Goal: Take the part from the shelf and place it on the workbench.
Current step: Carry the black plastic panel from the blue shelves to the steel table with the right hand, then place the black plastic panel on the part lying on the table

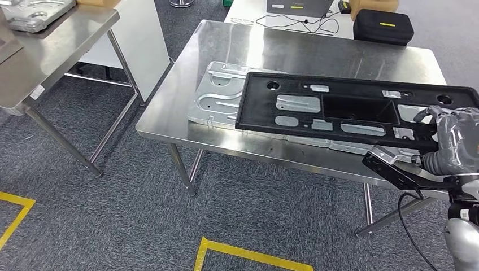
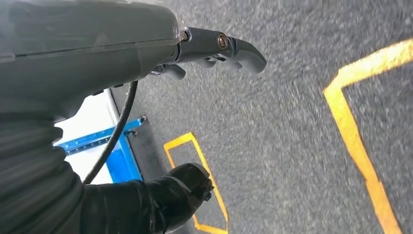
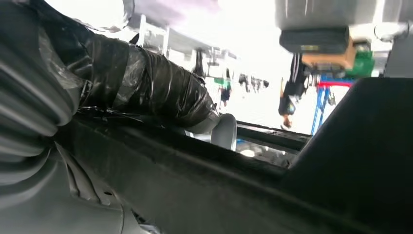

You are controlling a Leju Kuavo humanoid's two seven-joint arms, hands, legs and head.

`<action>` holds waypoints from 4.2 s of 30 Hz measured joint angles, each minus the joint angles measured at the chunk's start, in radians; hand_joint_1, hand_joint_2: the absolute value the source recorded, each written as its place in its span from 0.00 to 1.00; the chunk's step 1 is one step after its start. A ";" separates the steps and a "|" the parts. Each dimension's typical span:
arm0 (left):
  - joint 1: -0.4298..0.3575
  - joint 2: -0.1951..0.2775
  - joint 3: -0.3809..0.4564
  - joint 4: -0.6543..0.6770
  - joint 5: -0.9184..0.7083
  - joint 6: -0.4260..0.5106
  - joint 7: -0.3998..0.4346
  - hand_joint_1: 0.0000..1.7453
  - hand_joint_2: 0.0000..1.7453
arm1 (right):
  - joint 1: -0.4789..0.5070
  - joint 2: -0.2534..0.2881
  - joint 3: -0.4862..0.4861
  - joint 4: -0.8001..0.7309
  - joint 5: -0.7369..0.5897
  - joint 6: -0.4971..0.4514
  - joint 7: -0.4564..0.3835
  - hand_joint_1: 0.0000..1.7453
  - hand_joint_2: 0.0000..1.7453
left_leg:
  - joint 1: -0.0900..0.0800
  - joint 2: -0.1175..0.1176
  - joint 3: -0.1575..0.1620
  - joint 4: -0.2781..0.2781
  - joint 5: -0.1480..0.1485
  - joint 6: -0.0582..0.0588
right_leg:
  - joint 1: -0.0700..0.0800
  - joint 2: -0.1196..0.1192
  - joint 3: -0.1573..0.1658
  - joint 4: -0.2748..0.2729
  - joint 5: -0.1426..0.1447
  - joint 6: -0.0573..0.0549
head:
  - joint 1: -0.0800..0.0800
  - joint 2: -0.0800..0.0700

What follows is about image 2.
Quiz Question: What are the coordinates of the blue wheeled rack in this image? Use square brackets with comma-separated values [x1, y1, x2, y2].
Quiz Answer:
[54, 115, 148, 184]

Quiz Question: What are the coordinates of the yellow floor tape square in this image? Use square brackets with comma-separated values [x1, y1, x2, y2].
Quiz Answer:
[163, 132, 229, 234]
[323, 38, 413, 234]

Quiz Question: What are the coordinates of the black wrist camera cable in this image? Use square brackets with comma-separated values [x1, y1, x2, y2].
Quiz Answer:
[83, 80, 139, 185]

